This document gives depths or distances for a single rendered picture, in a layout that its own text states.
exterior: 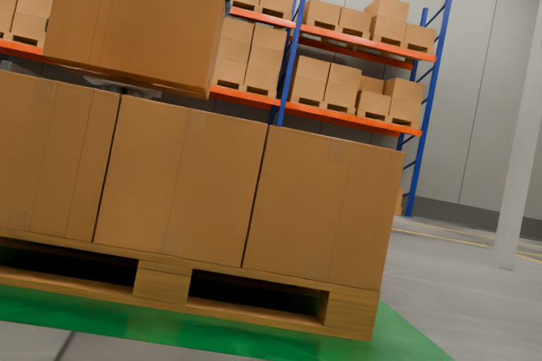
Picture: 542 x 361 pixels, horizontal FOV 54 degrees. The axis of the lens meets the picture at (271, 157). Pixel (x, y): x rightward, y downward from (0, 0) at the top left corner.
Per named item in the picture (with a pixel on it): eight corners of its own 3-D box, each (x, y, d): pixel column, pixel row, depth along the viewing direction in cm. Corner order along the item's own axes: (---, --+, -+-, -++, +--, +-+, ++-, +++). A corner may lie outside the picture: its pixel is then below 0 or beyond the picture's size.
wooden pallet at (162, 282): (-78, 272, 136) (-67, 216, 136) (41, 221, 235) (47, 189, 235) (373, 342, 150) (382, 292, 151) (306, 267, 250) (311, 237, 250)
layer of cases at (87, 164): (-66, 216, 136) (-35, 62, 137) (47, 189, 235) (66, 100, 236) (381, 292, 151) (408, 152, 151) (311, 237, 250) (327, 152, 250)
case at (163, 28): (40, 55, 195) (63, -52, 196) (72, 72, 235) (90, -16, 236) (204, 88, 200) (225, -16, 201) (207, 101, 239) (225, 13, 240)
